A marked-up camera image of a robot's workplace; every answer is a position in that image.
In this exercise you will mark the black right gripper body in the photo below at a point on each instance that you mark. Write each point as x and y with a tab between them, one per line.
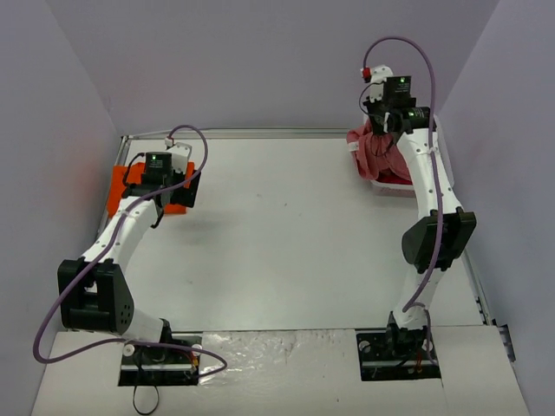
386	126

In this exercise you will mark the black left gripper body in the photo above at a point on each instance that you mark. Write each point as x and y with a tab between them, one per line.
186	191

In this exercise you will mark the pink t shirt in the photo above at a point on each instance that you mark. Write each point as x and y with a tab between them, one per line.
377	154

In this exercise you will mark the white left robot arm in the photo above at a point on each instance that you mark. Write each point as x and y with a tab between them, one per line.
95	293

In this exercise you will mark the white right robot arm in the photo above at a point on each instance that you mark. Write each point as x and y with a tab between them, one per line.
443	227

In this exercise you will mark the magenta t shirt in basket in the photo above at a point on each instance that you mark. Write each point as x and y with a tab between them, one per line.
393	179

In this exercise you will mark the white plastic basket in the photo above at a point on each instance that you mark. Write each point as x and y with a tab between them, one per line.
401	173

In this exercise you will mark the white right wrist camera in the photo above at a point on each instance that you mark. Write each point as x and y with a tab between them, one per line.
376	74

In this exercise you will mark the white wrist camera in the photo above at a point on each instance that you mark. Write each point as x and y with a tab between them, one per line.
180	152
376	74

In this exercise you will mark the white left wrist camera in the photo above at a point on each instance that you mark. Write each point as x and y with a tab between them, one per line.
180	152

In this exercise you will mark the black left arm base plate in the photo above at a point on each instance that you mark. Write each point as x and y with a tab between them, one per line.
158	367

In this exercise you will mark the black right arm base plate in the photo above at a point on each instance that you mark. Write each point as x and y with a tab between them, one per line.
380	359

